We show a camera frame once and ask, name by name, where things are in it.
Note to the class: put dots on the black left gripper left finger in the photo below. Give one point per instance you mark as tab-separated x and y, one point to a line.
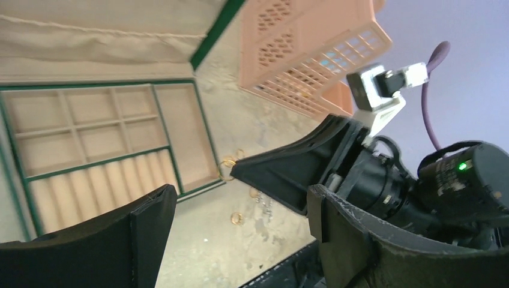
121	248

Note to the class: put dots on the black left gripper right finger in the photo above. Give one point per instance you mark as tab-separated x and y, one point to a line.
361	250

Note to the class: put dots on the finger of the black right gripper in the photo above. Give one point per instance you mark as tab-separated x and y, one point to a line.
285	173

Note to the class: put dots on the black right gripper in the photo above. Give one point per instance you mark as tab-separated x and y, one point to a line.
459	195

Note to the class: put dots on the silver jewelry piece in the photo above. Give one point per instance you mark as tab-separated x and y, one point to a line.
265	204

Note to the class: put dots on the green jewelry box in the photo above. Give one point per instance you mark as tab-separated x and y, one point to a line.
100	105

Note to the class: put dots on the peach plastic file organizer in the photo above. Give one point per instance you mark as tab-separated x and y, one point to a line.
296	53

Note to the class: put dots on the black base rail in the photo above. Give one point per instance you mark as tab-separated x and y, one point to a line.
302	269

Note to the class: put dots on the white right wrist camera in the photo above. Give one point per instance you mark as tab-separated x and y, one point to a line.
377	92

